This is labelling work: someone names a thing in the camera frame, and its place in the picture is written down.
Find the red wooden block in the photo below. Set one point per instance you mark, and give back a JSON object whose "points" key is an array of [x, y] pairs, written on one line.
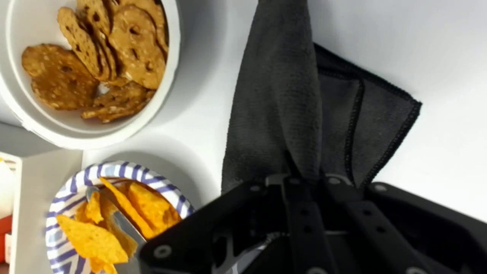
{"points": [[4, 238]]}

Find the orange bowl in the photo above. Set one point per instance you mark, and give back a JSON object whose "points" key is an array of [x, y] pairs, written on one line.
{"points": [[66, 199]]}

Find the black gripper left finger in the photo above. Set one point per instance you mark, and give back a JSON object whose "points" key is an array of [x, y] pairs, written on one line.
{"points": [[305, 229]]}

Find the brown pretzel crisps pile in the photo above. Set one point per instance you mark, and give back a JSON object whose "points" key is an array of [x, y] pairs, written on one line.
{"points": [[138, 47]]}

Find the black microfiber cloth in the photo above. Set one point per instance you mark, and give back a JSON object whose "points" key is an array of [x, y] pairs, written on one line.
{"points": [[279, 101]]}

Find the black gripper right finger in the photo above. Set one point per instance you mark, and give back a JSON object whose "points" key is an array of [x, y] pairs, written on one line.
{"points": [[375, 238]]}

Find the orange tortilla chips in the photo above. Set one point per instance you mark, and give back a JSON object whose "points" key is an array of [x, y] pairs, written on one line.
{"points": [[147, 203]]}

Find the white bowl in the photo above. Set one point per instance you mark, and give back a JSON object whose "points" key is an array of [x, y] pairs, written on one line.
{"points": [[31, 21]]}

